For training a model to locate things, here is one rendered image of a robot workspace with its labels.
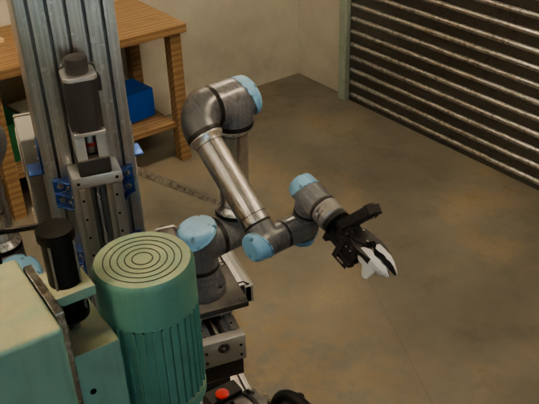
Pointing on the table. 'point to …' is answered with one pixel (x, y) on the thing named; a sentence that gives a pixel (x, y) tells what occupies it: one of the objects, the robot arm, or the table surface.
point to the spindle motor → (153, 316)
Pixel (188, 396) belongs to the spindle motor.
